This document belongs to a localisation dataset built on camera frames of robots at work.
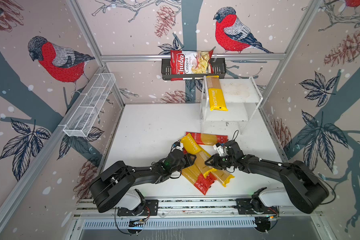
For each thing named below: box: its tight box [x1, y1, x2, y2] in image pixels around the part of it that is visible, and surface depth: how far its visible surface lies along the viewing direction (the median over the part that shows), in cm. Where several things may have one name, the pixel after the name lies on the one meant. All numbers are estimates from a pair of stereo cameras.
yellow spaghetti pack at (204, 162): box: [180, 133, 218, 178], surface depth 87 cm
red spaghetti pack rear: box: [185, 131, 229, 146], surface depth 100 cm
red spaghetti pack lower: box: [181, 164, 218, 195], surface depth 82 cm
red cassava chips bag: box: [170, 50, 214, 82], surface depth 89 cm
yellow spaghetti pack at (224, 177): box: [211, 169, 235, 188], surface depth 83 cm
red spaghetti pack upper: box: [181, 163, 218, 196], surface depth 82 cm
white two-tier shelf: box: [200, 75, 264, 135], surface depth 85 cm
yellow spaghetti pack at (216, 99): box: [206, 75, 229, 112], surface depth 78 cm
